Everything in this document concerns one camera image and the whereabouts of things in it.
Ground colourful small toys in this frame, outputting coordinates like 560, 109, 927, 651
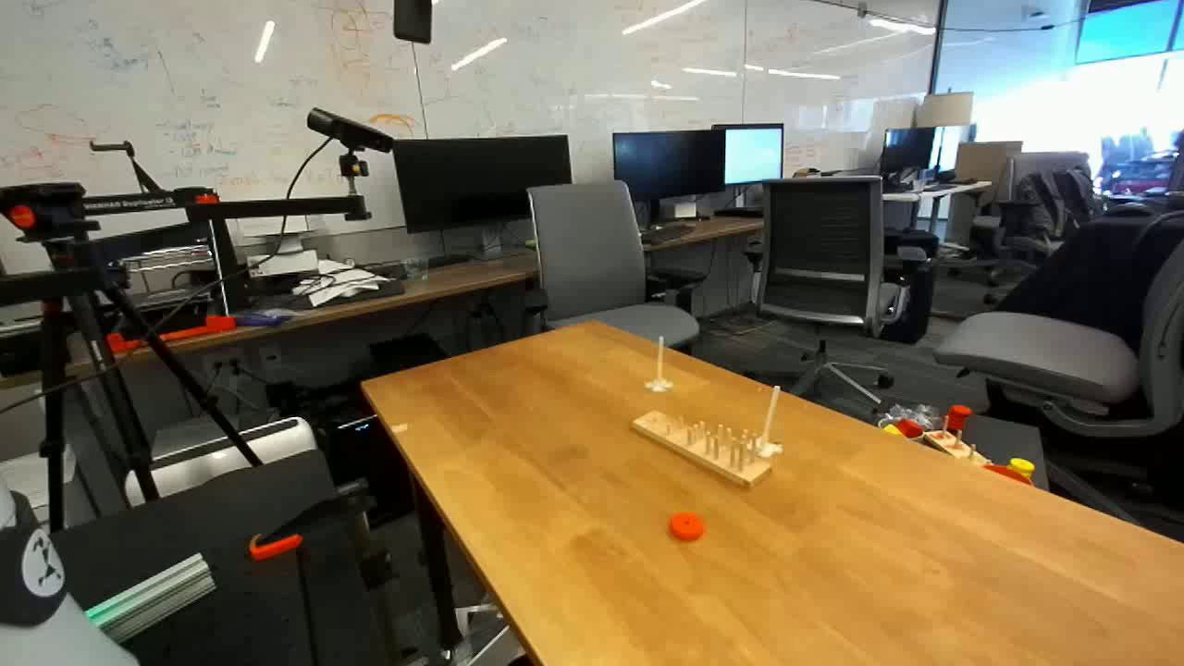
880, 401, 1051, 490

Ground black clamp orange handle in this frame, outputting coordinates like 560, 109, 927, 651
243, 477, 373, 566

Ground black swivel chair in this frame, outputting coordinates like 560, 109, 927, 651
983, 152, 1101, 266

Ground orange plastic ring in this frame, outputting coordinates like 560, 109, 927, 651
666, 511, 710, 546

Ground silver aluminium bar green edge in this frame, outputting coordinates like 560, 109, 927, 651
80, 549, 219, 643

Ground black round cap white logo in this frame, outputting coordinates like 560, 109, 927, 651
0, 490, 70, 630

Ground grey padded office chair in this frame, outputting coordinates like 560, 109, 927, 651
525, 176, 701, 351

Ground wooden stand with metal pegs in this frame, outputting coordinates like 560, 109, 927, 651
630, 408, 789, 490

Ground black tripod with boom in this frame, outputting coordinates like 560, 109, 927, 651
0, 135, 373, 536

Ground monitor with lit screen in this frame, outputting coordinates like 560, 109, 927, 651
718, 119, 789, 191

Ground black monitor dark screen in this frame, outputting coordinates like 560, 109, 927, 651
611, 125, 725, 205

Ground black bar camera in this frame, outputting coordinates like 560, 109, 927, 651
303, 103, 398, 155

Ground white papers pile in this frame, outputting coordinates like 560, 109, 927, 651
288, 262, 393, 310

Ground black camera cable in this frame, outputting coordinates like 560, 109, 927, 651
276, 135, 341, 242

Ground white flat case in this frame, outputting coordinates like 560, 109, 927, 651
123, 415, 320, 511

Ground red flat bar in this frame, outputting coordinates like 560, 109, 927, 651
106, 315, 239, 358

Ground wide black monitor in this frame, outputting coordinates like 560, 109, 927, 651
389, 134, 578, 236

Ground black platform top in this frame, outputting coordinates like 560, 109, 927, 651
52, 448, 398, 666

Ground wooden toy board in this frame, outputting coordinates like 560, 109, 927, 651
922, 429, 990, 468

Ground beige lamp shade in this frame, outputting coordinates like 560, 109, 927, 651
915, 89, 978, 128

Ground grey office chair wide seat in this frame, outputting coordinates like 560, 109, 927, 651
932, 231, 1184, 494

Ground clear plastic bag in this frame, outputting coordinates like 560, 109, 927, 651
880, 398, 941, 429

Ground long wooden office desk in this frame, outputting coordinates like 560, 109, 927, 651
70, 215, 769, 373

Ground black mesh office chair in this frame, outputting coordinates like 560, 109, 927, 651
743, 173, 898, 410

